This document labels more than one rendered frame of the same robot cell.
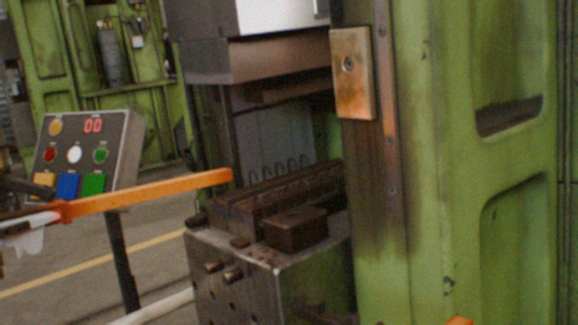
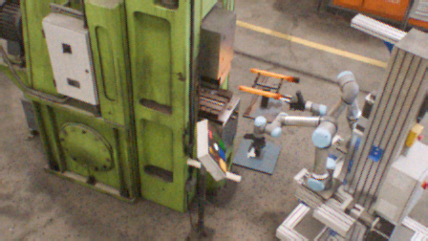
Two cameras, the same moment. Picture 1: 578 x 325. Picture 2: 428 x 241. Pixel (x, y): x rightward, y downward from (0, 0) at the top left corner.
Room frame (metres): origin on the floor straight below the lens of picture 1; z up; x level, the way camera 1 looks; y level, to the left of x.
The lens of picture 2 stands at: (2.82, 2.73, 3.67)
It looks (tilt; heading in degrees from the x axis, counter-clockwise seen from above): 43 degrees down; 239
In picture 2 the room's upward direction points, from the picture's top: 3 degrees clockwise
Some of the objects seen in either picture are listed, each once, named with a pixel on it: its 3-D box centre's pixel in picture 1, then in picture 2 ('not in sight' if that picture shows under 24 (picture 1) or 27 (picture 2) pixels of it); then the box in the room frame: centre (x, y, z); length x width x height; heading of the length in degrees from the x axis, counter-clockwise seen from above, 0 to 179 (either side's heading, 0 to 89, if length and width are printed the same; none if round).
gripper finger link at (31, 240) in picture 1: (32, 235); not in sight; (0.79, 0.41, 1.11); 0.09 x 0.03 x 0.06; 125
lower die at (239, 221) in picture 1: (295, 191); (199, 101); (1.33, -0.01, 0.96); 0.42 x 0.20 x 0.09; 128
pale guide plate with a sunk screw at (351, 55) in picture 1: (352, 74); not in sight; (1.03, -0.14, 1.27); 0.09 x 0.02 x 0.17; 38
